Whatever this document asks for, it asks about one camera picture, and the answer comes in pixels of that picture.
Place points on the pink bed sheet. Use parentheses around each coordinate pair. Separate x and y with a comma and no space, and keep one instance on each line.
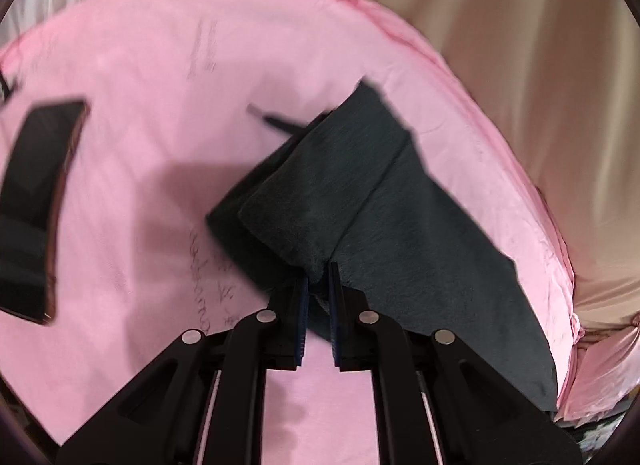
(175,91)

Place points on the dark grey pants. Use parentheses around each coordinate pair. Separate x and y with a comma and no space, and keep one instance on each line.
(350,188)

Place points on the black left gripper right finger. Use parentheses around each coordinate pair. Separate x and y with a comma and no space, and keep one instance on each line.
(365,340)

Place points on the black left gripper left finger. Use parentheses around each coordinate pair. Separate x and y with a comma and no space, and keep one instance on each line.
(270,339)

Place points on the black smartphone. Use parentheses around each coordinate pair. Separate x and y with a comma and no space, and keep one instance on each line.
(32,193)

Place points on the pink pillow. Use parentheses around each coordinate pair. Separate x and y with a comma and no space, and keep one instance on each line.
(605,368)

